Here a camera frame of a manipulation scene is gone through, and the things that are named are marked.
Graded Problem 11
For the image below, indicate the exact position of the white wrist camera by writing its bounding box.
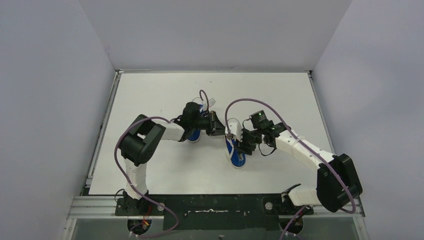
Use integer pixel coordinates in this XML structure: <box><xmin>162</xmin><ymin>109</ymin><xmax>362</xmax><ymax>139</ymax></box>
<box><xmin>206</xmin><ymin>98</ymin><xmax>216</xmax><ymax>107</ymax></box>
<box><xmin>225</xmin><ymin>121</ymin><xmax>243</xmax><ymax>142</ymax></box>

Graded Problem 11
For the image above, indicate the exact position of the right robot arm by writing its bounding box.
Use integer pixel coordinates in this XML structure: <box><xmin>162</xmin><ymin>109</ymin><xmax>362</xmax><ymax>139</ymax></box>
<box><xmin>225</xmin><ymin>110</ymin><xmax>363</xmax><ymax>214</ymax></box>

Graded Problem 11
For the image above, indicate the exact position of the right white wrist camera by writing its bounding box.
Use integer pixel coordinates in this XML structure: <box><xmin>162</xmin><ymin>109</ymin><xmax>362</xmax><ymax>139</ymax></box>
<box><xmin>225</xmin><ymin>121</ymin><xmax>243</xmax><ymax>142</ymax></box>

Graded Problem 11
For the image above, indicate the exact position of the blue sneaker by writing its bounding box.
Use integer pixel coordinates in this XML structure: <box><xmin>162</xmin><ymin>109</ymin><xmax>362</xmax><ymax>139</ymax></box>
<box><xmin>187</xmin><ymin>102</ymin><xmax>204</xmax><ymax>144</ymax></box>
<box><xmin>224</xmin><ymin>118</ymin><xmax>246</xmax><ymax>169</ymax></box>

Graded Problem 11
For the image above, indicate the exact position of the aluminium frame rail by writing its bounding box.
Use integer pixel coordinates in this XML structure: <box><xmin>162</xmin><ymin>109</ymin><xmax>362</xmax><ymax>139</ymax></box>
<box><xmin>67</xmin><ymin>195</ymin><xmax>365</xmax><ymax>219</ymax></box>

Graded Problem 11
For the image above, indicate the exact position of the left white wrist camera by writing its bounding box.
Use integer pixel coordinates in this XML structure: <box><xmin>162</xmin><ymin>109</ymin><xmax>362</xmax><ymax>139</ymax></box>
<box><xmin>206</xmin><ymin>98</ymin><xmax>216</xmax><ymax>107</ymax></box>

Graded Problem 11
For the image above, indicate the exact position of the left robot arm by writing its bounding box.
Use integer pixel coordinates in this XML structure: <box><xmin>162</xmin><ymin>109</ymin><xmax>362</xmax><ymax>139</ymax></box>
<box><xmin>114</xmin><ymin>102</ymin><xmax>225</xmax><ymax>214</ymax></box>

